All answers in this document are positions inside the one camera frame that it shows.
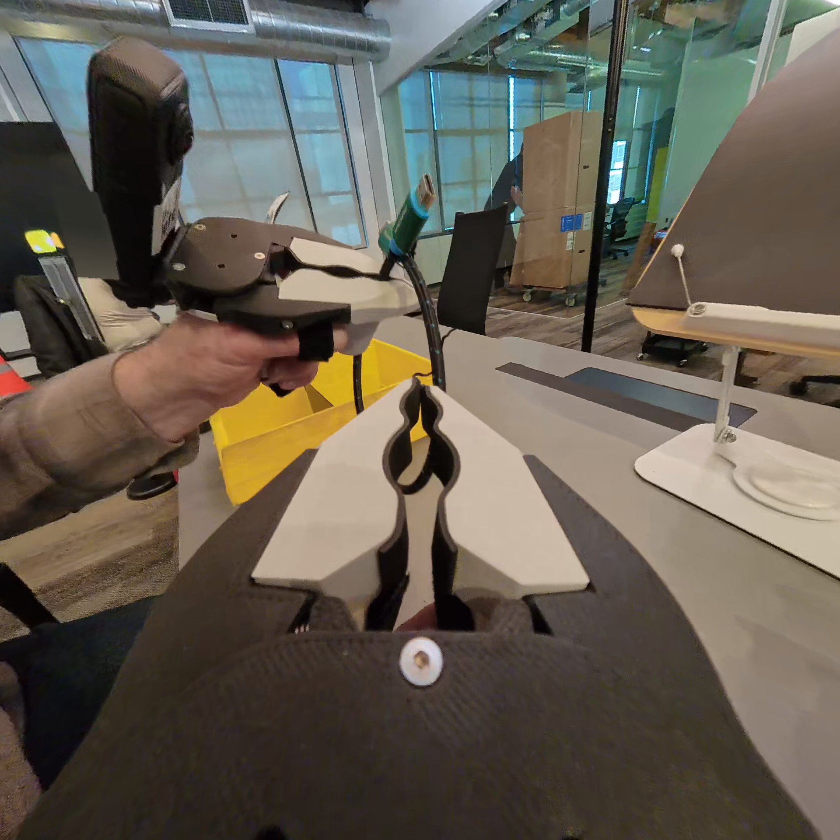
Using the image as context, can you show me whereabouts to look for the wooden board with black surface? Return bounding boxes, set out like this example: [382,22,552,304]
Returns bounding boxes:
[630,27,840,363]

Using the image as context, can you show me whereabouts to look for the white laptop stand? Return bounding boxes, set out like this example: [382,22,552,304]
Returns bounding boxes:
[634,243,840,580]

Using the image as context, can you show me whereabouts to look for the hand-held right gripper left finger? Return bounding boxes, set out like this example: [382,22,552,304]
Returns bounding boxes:
[252,381,414,594]

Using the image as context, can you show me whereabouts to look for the orange traffic cone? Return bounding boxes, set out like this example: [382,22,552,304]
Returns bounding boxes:
[0,355,31,403]

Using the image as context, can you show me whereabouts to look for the braided hdmi cable green plug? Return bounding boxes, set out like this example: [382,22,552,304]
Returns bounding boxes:
[351,175,455,496]

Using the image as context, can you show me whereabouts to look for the black monitor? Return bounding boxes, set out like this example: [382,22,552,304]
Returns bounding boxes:
[0,122,122,319]

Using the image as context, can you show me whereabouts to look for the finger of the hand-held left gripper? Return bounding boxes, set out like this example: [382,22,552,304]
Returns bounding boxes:
[281,234,392,279]
[273,267,422,357]

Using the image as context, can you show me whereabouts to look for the silver ventilation ducts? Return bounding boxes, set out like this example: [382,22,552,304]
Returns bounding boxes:
[0,0,393,65]

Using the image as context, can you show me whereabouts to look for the person's left forearm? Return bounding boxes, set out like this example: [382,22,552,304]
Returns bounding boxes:
[0,348,185,542]

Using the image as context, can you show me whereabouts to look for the person's left hand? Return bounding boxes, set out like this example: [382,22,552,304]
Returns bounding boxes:
[112,315,355,442]

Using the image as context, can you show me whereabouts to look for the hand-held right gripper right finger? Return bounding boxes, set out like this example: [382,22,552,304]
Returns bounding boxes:
[428,381,592,595]

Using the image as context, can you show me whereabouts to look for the black pole with round base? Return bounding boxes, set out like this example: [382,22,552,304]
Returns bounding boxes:
[581,0,632,317]

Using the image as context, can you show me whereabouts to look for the yellow plastic bin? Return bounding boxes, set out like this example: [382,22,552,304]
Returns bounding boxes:
[210,339,435,508]

